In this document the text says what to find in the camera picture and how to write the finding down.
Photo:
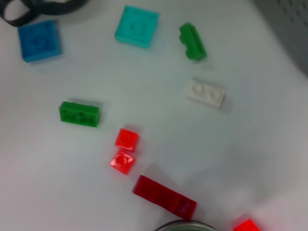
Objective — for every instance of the teal square toy plate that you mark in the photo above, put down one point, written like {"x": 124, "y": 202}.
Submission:
{"x": 136, "y": 26}

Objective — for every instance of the white two-stud toy plate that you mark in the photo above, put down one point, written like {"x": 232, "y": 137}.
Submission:
{"x": 205, "y": 92}

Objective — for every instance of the blue square toy plate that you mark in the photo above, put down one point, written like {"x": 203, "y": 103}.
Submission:
{"x": 38, "y": 42}

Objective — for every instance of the bright red toy brick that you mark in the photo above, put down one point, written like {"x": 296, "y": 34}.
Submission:
{"x": 245, "y": 226}

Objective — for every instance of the green notched toy brick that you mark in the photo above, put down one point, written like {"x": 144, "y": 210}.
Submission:
{"x": 193, "y": 42}

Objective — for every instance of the small orange-red toy brick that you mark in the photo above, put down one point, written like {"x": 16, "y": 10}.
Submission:
{"x": 121, "y": 162}
{"x": 126, "y": 139}

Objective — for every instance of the dark red long toy brick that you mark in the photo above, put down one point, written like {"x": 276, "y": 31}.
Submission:
{"x": 158, "y": 192}

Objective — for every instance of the glass teacup with black sleeve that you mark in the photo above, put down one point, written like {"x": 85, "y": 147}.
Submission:
{"x": 185, "y": 226}
{"x": 55, "y": 8}

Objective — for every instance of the grey perforated storage basket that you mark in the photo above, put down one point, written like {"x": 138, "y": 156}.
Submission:
{"x": 288, "y": 24}

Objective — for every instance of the green rectangular toy brick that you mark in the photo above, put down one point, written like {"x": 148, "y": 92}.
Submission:
{"x": 79, "y": 114}

